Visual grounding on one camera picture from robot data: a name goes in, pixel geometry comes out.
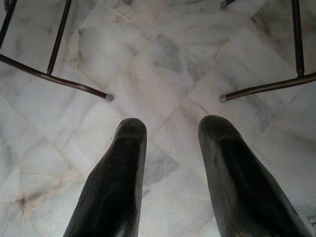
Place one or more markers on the dark metal table legs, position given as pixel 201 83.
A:
pixel 74 85
pixel 271 87

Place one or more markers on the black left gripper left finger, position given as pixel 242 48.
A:
pixel 116 187

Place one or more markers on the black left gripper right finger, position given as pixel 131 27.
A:
pixel 244 187

